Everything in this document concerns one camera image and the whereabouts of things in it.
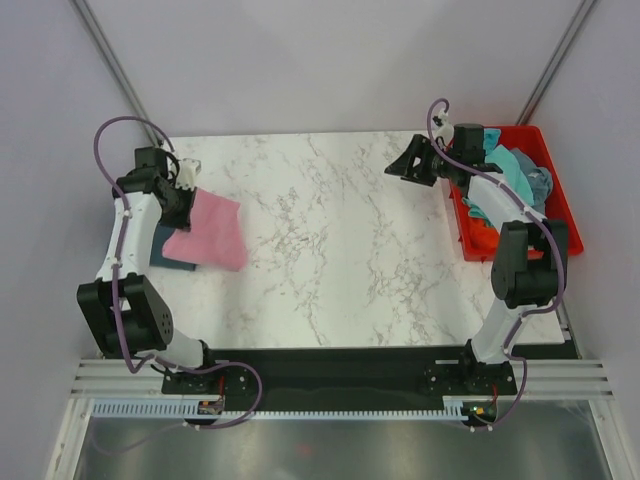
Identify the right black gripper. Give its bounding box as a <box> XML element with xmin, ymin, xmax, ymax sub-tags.
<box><xmin>385</xmin><ymin>135</ymin><xmax>460</xmax><ymax>188</ymax></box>

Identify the pink t shirt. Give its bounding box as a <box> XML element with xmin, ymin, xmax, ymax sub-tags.
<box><xmin>161</xmin><ymin>189</ymin><xmax>248</xmax><ymax>272</ymax></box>

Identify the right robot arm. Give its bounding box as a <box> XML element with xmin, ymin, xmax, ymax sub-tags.
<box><xmin>384</xmin><ymin>124</ymin><xmax>568</xmax><ymax>394</ymax></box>

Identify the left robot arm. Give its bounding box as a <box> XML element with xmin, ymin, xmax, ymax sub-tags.
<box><xmin>76</xmin><ymin>147</ymin><xmax>220</xmax><ymax>393</ymax></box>

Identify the folded dark blue t shirt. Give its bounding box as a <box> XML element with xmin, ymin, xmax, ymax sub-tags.
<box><xmin>148</xmin><ymin>227</ymin><xmax>199</xmax><ymax>274</ymax></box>

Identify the teal t shirt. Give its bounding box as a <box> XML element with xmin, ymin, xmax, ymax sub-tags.
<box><xmin>483</xmin><ymin>128</ymin><xmax>534</xmax><ymax>207</ymax></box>

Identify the red plastic bin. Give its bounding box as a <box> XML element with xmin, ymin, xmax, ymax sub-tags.
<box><xmin>443</xmin><ymin>125</ymin><xmax>584</xmax><ymax>263</ymax></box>

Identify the orange garment in bin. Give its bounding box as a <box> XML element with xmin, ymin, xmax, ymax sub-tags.
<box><xmin>468</xmin><ymin>217</ymin><xmax>500</xmax><ymax>251</ymax></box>

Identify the grey blue t shirt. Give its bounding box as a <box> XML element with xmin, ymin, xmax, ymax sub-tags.
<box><xmin>511</xmin><ymin>148</ymin><xmax>554</xmax><ymax>214</ymax></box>

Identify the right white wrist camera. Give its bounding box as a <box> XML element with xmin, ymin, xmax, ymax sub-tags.
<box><xmin>432</xmin><ymin>109</ymin><xmax>454</xmax><ymax>149</ymax></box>

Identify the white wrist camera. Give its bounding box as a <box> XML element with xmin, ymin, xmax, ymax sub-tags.
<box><xmin>432</xmin><ymin>109</ymin><xmax>454</xmax><ymax>149</ymax></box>
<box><xmin>176</xmin><ymin>158</ymin><xmax>202</xmax><ymax>190</ymax></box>

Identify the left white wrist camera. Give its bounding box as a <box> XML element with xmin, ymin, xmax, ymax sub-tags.
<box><xmin>176</xmin><ymin>158</ymin><xmax>202</xmax><ymax>190</ymax></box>

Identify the aluminium frame rail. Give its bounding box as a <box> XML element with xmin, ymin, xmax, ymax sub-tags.
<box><xmin>71</xmin><ymin>359</ymin><xmax>613</xmax><ymax>400</ymax></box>

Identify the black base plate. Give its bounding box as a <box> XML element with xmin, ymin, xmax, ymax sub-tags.
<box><xmin>162</xmin><ymin>346</ymin><xmax>517</xmax><ymax>412</ymax></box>

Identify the left corner aluminium post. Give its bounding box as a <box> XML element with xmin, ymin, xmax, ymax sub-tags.
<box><xmin>69</xmin><ymin>0</ymin><xmax>149</xmax><ymax>120</ymax></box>

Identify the corner aluminium post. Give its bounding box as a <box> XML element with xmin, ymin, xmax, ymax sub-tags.
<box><xmin>515</xmin><ymin>0</ymin><xmax>600</xmax><ymax>126</ymax></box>
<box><xmin>69</xmin><ymin>0</ymin><xmax>149</xmax><ymax>120</ymax></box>

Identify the right corner aluminium post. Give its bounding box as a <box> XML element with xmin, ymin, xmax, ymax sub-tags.
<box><xmin>515</xmin><ymin>0</ymin><xmax>600</xmax><ymax>126</ymax></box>

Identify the white slotted cable duct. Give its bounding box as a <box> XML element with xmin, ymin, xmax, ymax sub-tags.
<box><xmin>91</xmin><ymin>396</ymin><xmax>496</xmax><ymax>422</ymax></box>

